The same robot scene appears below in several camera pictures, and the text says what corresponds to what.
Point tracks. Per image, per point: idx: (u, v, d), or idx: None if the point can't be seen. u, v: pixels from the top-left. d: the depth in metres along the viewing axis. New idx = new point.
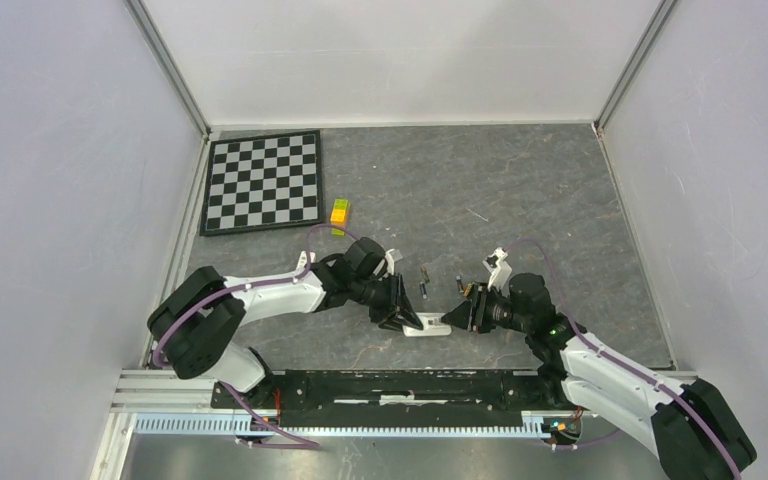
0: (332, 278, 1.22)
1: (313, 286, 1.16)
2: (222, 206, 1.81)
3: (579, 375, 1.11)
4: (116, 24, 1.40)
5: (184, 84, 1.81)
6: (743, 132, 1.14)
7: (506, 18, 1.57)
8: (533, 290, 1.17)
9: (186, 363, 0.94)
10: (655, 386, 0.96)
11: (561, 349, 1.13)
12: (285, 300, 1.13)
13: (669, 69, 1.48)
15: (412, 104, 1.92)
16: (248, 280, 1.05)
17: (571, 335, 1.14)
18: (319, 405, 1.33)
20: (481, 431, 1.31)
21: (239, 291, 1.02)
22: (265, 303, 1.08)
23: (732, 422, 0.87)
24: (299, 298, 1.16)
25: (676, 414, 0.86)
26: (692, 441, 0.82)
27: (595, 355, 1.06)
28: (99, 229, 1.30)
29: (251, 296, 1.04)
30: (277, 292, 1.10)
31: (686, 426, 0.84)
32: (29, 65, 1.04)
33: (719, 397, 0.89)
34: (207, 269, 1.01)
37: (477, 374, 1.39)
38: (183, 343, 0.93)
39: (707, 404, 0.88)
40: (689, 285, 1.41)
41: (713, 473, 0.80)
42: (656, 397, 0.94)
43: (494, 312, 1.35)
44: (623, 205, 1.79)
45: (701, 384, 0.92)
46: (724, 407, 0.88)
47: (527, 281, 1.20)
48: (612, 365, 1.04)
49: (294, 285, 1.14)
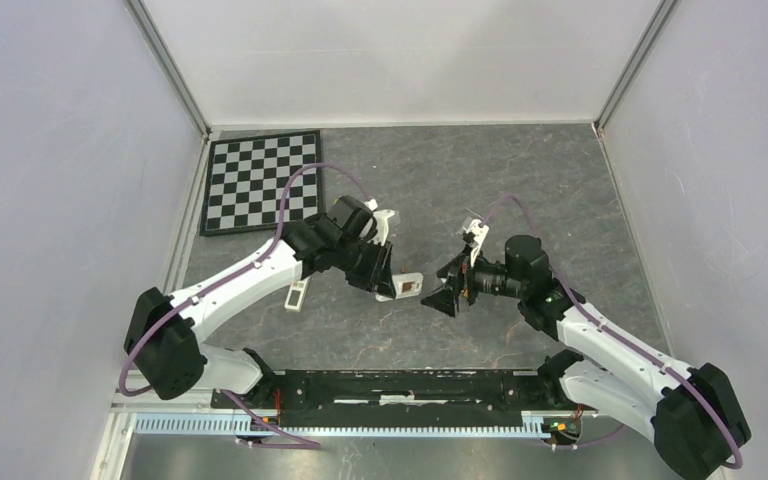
0: (308, 240, 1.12)
1: (280, 265, 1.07)
2: (222, 206, 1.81)
3: (578, 349, 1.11)
4: (116, 24, 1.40)
5: (184, 84, 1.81)
6: (745, 132, 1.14)
7: (506, 17, 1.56)
8: (531, 255, 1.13)
9: (166, 386, 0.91)
10: (662, 369, 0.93)
11: (557, 319, 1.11)
12: (255, 289, 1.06)
13: (669, 69, 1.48)
15: (412, 104, 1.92)
16: (194, 293, 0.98)
17: (568, 304, 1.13)
18: (319, 405, 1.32)
20: (482, 430, 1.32)
21: (188, 307, 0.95)
22: (230, 305, 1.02)
23: (734, 404, 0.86)
24: (270, 283, 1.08)
25: (682, 401, 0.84)
26: (696, 428, 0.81)
27: (596, 330, 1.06)
28: (98, 229, 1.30)
29: (206, 307, 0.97)
30: (238, 289, 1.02)
31: (694, 414, 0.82)
32: (30, 65, 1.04)
33: (726, 382, 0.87)
34: (145, 293, 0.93)
37: (477, 374, 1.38)
38: (152, 368, 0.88)
39: (714, 389, 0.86)
40: (689, 286, 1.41)
41: (709, 457, 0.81)
42: (661, 380, 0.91)
43: (483, 281, 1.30)
44: (623, 205, 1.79)
45: (709, 369, 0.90)
46: (730, 393, 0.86)
47: (525, 245, 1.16)
48: (616, 344, 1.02)
49: (258, 271, 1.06)
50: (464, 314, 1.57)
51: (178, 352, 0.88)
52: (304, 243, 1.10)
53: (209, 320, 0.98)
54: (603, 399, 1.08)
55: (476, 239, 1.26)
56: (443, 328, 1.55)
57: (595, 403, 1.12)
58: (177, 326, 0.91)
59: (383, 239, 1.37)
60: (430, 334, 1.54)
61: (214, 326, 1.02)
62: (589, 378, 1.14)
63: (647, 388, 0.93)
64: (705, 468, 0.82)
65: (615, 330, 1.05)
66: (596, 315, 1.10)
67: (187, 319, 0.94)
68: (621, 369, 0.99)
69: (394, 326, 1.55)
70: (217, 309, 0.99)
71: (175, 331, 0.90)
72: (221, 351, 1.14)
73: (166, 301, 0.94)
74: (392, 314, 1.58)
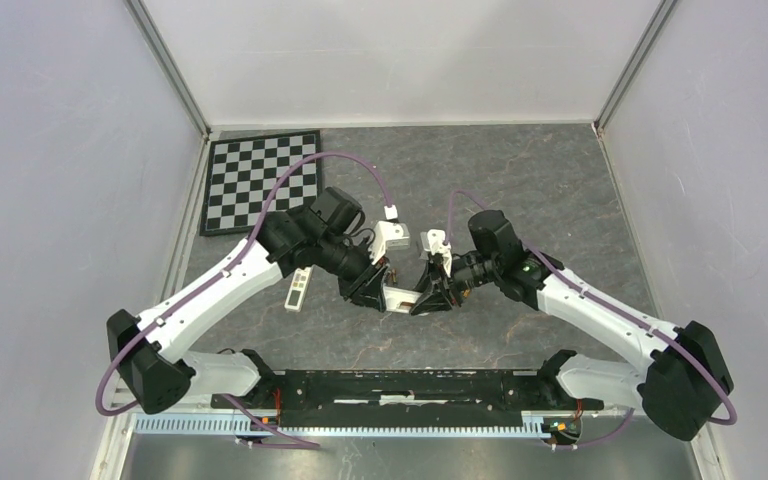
0: (286, 235, 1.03)
1: (253, 270, 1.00)
2: (222, 206, 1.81)
3: (559, 316, 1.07)
4: (116, 24, 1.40)
5: (184, 84, 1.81)
6: (745, 132, 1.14)
7: (506, 18, 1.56)
8: (494, 225, 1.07)
9: (154, 406, 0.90)
10: (648, 332, 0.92)
11: (538, 288, 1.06)
12: (224, 300, 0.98)
13: (669, 68, 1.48)
15: (412, 103, 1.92)
16: (160, 314, 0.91)
17: (545, 272, 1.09)
18: (319, 405, 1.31)
20: (482, 431, 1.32)
21: (154, 330, 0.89)
22: (202, 319, 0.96)
23: (719, 360, 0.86)
24: (242, 290, 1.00)
25: (671, 363, 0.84)
26: (686, 389, 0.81)
27: (578, 295, 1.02)
28: (98, 229, 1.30)
29: (171, 330, 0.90)
30: (207, 302, 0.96)
31: (683, 373, 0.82)
32: (30, 64, 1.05)
33: (712, 338, 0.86)
34: (111, 320, 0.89)
37: (477, 374, 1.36)
38: (136, 390, 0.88)
39: (703, 348, 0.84)
40: (689, 286, 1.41)
41: (698, 415, 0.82)
42: (650, 343, 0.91)
43: (464, 280, 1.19)
44: (623, 205, 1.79)
45: (695, 327, 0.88)
46: (716, 349, 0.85)
47: (489, 219, 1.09)
48: (597, 307, 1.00)
49: (229, 279, 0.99)
50: (464, 314, 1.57)
51: (148, 375, 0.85)
52: (281, 239, 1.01)
53: (180, 340, 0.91)
54: (602, 386, 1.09)
55: (444, 254, 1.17)
56: (443, 328, 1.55)
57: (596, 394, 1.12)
58: (145, 350, 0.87)
59: (377, 257, 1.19)
60: (430, 334, 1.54)
61: (189, 344, 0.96)
62: (584, 370, 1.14)
63: (635, 353, 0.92)
64: (694, 425, 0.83)
65: (597, 294, 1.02)
66: (577, 281, 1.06)
67: (155, 343, 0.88)
68: (608, 334, 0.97)
69: (395, 326, 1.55)
70: (186, 329, 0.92)
71: (143, 355, 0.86)
72: (213, 358, 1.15)
73: (132, 326, 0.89)
74: (392, 313, 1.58)
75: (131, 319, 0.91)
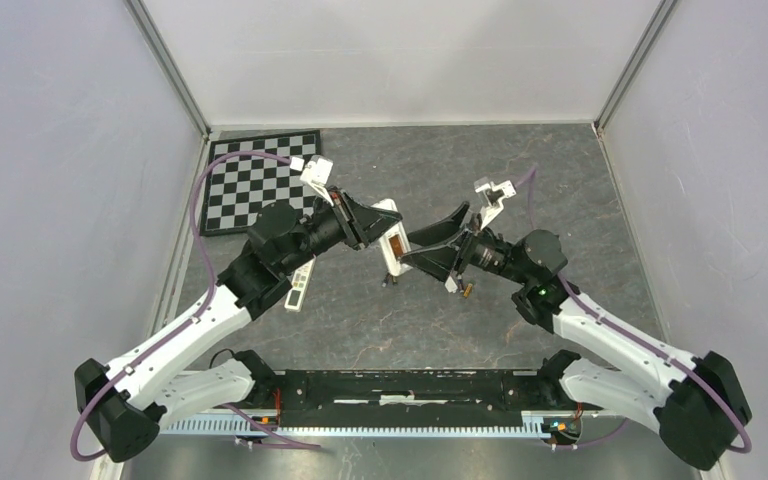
0: (253, 276, 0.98)
1: (222, 315, 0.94)
2: (222, 206, 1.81)
3: (575, 340, 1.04)
4: (116, 25, 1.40)
5: (184, 84, 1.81)
6: (745, 132, 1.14)
7: (506, 18, 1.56)
8: (552, 260, 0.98)
9: (122, 454, 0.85)
10: (666, 360, 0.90)
11: (554, 313, 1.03)
12: (196, 346, 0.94)
13: (670, 68, 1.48)
15: (412, 104, 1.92)
16: (130, 362, 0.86)
17: (565, 295, 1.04)
18: (319, 405, 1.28)
20: (482, 431, 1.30)
21: (123, 379, 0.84)
22: (172, 367, 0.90)
23: (737, 391, 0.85)
24: (216, 333, 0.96)
25: (689, 393, 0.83)
26: (705, 422, 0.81)
27: (595, 322, 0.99)
28: (99, 228, 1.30)
29: (140, 377, 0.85)
30: (178, 350, 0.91)
31: (702, 404, 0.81)
32: (28, 64, 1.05)
33: (732, 371, 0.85)
34: (80, 369, 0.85)
37: (477, 374, 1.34)
38: (102, 438, 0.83)
39: (721, 380, 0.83)
40: (688, 285, 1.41)
41: (715, 446, 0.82)
42: (668, 372, 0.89)
43: (483, 253, 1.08)
44: (623, 205, 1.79)
45: (714, 358, 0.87)
46: (735, 381, 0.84)
47: (546, 246, 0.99)
48: (614, 333, 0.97)
49: (197, 326, 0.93)
50: (464, 314, 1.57)
51: (116, 427, 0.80)
52: (247, 291, 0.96)
53: (149, 390, 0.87)
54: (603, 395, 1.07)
55: (501, 200, 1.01)
56: (443, 328, 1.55)
57: (597, 401, 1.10)
58: (113, 399, 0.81)
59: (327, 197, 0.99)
60: (430, 334, 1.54)
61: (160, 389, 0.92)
62: (592, 379, 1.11)
63: (651, 381, 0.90)
64: (712, 456, 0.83)
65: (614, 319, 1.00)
66: (593, 306, 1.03)
67: (123, 392, 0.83)
68: (624, 361, 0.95)
69: (395, 326, 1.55)
70: (155, 376, 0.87)
71: (111, 405, 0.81)
72: (191, 383, 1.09)
73: (101, 374, 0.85)
74: (392, 313, 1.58)
75: (101, 367, 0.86)
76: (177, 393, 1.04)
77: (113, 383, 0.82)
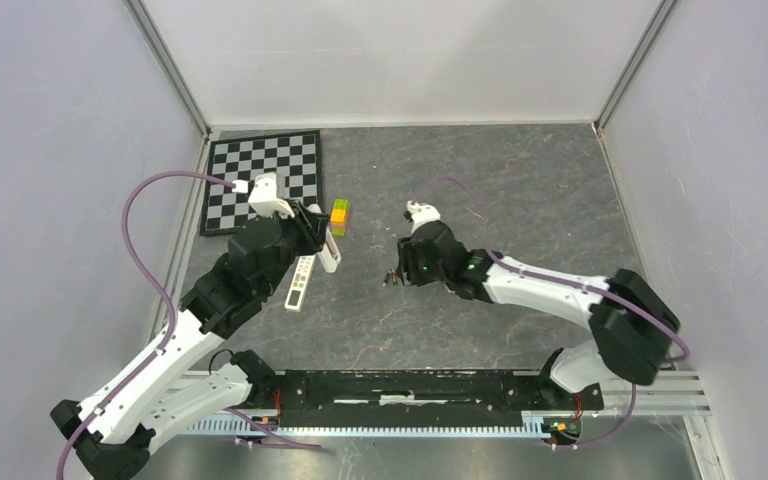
0: (222, 294, 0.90)
1: (187, 344, 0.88)
2: (222, 206, 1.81)
3: (514, 302, 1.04)
4: (116, 25, 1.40)
5: (183, 85, 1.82)
6: (745, 132, 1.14)
7: (506, 18, 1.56)
8: (431, 234, 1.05)
9: None
10: (583, 289, 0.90)
11: (484, 282, 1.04)
12: (167, 376, 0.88)
13: (669, 68, 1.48)
15: (412, 104, 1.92)
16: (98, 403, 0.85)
17: (488, 262, 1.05)
18: (319, 405, 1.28)
20: (481, 431, 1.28)
21: (94, 420, 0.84)
22: (143, 400, 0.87)
23: (653, 297, 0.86)
24: (187, 358, 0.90)
25: (610, 311, 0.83)
26: (629, 334, 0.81)
27: (518, 276, 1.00)
28: (99, 227, 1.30)
29: (111, 417, 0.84)
30: (144, 385, 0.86)
31: (622, 318, 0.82)
32: (30, 65, 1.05)
33: (642, 280, 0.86)
34: (56, 410, 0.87)
37: (477, 374, 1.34)
38: None
39: (633, 291, 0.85)
40: (689, 285, 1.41)
41: (651, 356, 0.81)
42: (587, 299, 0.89)
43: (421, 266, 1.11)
44: (623, 205, 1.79)
45: (624, 272, 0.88)
46: (647, 287, 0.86)
47: (423, 228, 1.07)
48: (537, 282, 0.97)
49: (163, 358, 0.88)
50: (464, 314, 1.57)
51: (93, 468, 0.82)
52: (219, 309, 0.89)
53: (124, 425, 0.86)
54: (579, 366, 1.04)
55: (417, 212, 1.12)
56: (443, 328, 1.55)
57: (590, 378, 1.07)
58: (86, 443, 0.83)
59: (288, 212, 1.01)
60: (430, 334, 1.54)
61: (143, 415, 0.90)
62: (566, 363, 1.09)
63: (578, 314, 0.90)
64: (651, 368, 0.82)
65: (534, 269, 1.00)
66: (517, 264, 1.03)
67: (97, 433, 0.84)
68: (552, 304, 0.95)
69: (395, 326, 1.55)
70: (126, 413, 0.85)
71: (85, 447, 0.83)
72: (181, 398, 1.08)
73: (74, 416, 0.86)
74: (392, 313, 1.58)
75: (75, 407, 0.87)
76: (167, 412, 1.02)
77: (83, 427, 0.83)
